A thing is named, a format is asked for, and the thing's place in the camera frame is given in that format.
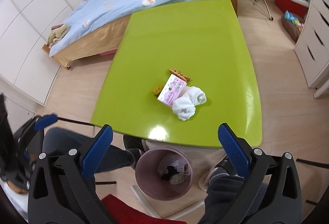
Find green table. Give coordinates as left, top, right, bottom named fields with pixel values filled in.
left=90, top=0, right=263, bottom=149

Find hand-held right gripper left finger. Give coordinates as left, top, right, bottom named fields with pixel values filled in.
left=28, top=124, right=114, bottom=224

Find white drawer unit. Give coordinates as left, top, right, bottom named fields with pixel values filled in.
left=294, top=0, right=329, bottom=88

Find red cloth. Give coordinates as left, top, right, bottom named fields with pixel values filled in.
left=101, top=194, right=187, bottom=224

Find white slipper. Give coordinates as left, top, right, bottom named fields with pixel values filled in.
left=198, top=158, right=233, bottom=190

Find person's left leg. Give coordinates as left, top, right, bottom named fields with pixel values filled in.
left=42, top=128, right=140, bottom=175

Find bed with blue sheet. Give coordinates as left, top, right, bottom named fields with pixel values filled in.
left=42, top=0, right=238, bottom=70

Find mauve trash bin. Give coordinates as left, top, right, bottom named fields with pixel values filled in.
left=135, top=147, right=194, bottom=201

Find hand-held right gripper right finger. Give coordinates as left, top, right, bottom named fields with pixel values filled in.
left=218, top=123, right=303, bottom=224

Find brown basket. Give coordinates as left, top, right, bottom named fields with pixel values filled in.
left=281, top=10, right=305, bottom=42

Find black slipper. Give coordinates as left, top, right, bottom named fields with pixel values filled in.
left=123, top=134, right=144, bottom=163

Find person's right leg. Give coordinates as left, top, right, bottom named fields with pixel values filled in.
left=199, top=166, right=260, bottom=224

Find wooden clothespin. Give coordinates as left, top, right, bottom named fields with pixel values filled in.
left=169, top=67, right=192, bottom=82

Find white pipe frame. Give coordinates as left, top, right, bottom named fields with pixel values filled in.
left=131, top=185, right=206, bottom=221

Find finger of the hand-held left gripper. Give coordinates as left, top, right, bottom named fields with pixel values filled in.
left=34, top=113, right=58, bottom=130

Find red storage box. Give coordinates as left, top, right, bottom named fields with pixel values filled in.
left=275, top=0, right=309, bottom=19

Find white wardrobe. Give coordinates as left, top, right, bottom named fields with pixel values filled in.
left=0, top=0, right=74, bottom=107

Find pink printed packet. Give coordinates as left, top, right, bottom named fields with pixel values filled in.
left=157, top=74, right=188, bottom=107

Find person's left hand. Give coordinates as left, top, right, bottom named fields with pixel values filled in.
left=6, top=180, right=29, bottom=194

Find teal toy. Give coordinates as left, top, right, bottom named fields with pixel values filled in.
left=284, top=10, right=299, bottom=22

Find black chair base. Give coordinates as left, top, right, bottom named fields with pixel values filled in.
left=55, top=116, right=329, bottom=208

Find person's leg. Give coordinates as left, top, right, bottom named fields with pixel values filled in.
left=199, top=166, right=260, bottom=224
left=42, top=128, right=140, bottom=175

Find black socks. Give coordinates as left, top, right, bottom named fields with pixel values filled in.
left=161, top=165, right=178, bottom=181

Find white socks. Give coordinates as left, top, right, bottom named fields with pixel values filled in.
left=172, top=86, right=207, bottom=122

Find light blue printed blanket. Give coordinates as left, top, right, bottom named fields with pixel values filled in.
left=47, top=0, right=229, bottom=57

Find folded beige towel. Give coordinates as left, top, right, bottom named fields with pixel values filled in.
left=46, top=23, right=70, bottom=47

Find light green sock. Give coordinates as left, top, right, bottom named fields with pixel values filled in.
left=170, top=174, right=184, bottom=185

